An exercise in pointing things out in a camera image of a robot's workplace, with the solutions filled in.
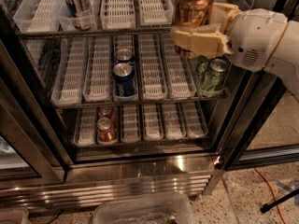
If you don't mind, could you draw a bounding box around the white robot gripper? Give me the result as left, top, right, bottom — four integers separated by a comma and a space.
170, 2, 287, 72

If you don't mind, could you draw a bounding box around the orange soda can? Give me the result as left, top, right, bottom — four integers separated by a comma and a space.
173, 0, 215, 60

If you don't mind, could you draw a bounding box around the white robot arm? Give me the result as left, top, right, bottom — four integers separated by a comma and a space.
170, 3, 299, 98

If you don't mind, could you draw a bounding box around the rear green soda can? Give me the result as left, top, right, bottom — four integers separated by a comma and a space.
196, 56, 210, 80

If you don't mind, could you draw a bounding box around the green soda can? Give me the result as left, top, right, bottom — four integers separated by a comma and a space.
196, 56, 210, 80
201, 58, 228, 92

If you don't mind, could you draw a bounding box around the middle shelf green can tray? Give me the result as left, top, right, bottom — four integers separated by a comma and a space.
181, 47, 226, 98

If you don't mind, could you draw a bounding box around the front green soda can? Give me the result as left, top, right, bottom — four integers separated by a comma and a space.
201, 58, 228, 92

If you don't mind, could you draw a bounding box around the middle shelf blue can tray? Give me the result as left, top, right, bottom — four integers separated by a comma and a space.
113, 35, 138, 102

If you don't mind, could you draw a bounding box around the rear blue soda can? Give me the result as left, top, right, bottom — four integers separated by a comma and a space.
115, 49, 135, 66

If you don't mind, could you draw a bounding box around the blue soda can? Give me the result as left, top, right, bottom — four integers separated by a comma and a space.
113, 63, 135, 97
115, 49, 135, 66

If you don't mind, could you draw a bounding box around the bottom shelf rightmost tray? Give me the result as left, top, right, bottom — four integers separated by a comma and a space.
181, 101, 208, 138

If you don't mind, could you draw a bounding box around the front blue soda can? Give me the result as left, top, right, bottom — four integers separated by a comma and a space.
113, 63, 135, 97

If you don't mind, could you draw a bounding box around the rear red soda can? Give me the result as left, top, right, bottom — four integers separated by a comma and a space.
98, 106, 116, 121

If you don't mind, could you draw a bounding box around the red soda can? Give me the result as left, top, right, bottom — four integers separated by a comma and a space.
96, 118, 117, 143
98, 106, 116, 121

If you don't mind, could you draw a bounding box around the stainless steel fridge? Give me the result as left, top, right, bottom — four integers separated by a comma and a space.
0, 0, 298, 211

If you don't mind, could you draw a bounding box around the tall silver blue can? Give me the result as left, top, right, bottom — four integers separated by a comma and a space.
65, 0, 93, 30

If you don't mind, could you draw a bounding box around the top shelf tray under tall can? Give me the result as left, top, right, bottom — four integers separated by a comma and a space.
58, 0, 99, 31

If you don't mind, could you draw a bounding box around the front red soda can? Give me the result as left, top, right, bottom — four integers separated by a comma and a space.
96, 118, 117, 143

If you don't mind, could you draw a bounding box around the middle shelf leftmost tray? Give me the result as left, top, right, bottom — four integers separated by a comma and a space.
51, 37, 88, 106

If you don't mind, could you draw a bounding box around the bottom shelf red can tray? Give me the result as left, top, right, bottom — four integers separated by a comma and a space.
96, 106, 118, 145

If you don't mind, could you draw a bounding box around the bottom shelf leftmost tray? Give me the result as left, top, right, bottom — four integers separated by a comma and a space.
73, 107, 96, 148

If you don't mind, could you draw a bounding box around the top shelf clear tray leftmost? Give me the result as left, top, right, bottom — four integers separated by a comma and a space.
13, 0, 62, 34

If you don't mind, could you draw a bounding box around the clear plastic floor bin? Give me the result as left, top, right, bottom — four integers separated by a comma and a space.
93, 193, 196, 224

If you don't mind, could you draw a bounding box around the black stand leg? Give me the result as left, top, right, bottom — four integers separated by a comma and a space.
260, 189, 299, 213

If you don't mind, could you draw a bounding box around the small clear container corner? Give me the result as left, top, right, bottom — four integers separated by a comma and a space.
0, 208, 31, 224

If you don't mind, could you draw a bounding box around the orange cable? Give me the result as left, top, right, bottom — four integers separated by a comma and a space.
253, 167, 288, 224

